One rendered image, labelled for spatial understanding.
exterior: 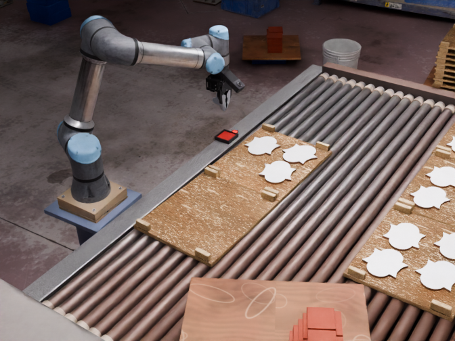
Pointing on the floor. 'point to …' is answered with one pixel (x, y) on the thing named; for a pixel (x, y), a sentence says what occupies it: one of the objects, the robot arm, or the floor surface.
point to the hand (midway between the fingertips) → (225, 108)
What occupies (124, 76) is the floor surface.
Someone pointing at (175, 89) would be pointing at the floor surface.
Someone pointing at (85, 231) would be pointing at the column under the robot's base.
